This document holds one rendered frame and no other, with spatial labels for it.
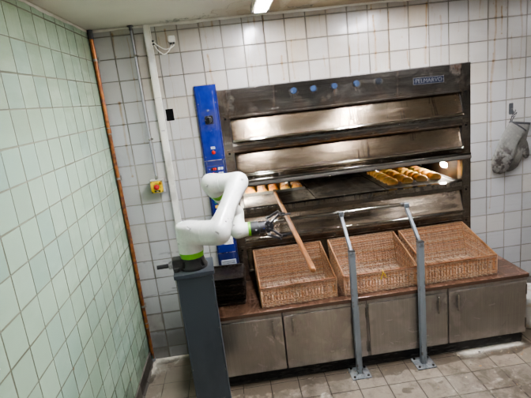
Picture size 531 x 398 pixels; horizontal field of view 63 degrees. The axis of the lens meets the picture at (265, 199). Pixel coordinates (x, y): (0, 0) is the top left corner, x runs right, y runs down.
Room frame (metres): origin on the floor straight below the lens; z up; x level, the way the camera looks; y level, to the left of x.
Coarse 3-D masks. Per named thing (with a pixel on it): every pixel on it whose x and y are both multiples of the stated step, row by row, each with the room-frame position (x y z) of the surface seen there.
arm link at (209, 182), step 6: (210, 174) 2.49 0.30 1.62; (216, 174) 2.49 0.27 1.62; (204, 180) 2.47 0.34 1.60; (210, 180) 2.45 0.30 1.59; (216, 180) 2.45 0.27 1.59; (204, 186) 2.46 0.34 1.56; (210, 186) 2.45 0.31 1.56; (216, 186) 2.44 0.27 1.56; (210, 192) 2.47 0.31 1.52; (216, 192) 2.47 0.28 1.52; (216, 198) 2.53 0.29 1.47
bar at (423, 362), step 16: (368, 208) 2.98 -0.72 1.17; (384, 208) 2.99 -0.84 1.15; (416, 240) 2.80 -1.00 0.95; (352, 256) 2.74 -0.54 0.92; (416, 256) 2.80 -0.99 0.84; (352, 272) 2.74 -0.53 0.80; (352, 288) 2.74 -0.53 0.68; (352, 304) 2.74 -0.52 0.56; (352, 320) 2.77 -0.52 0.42; (352, 368) 2.81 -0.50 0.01
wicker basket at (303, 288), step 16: (256, 256) 3.25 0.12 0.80; (272, 256) 3.25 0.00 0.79; (320, 256) 3.27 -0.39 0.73; (256, 272) 3.03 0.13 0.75; (288, 272) 3.22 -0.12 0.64; (304, 272) 3.23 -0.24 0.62; (320, 272) 3.23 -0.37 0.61; (272, 288) 2.80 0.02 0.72; (288, 288) 2.81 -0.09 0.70; (304, 288) 2.82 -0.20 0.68; (320, 288) 2.83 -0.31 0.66; (336, 288) 2.84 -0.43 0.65; (272, 304) 2.80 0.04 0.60; (288, 304) 2.81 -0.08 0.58
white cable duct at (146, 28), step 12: (144, 24) 3.24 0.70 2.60; (144, 36) 3.24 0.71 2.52; (156, 72) 3.25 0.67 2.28; (156, 84) 3.24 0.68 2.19; (156, 96) 3.24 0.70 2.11; (156, 108) 3.24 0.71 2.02; (168, 144) 3.25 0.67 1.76; (168, 156) 3.24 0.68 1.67; (168, 168) 3.24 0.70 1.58; (168, 180) 3.24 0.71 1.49; (180, 216) 3.25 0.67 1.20
